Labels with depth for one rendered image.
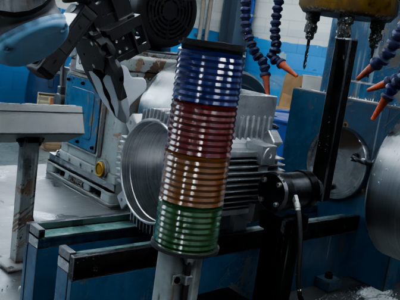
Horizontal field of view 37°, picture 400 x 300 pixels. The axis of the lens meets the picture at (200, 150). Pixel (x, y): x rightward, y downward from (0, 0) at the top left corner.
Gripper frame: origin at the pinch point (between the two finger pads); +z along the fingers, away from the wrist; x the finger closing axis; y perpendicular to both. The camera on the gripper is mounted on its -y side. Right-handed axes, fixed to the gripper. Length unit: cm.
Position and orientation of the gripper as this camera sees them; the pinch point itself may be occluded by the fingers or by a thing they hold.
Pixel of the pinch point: (118, 117)
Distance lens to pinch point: 91.4
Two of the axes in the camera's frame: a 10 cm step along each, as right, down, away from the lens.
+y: 7.2, -5.0, 4.8
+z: 2.6, 8.4, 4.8
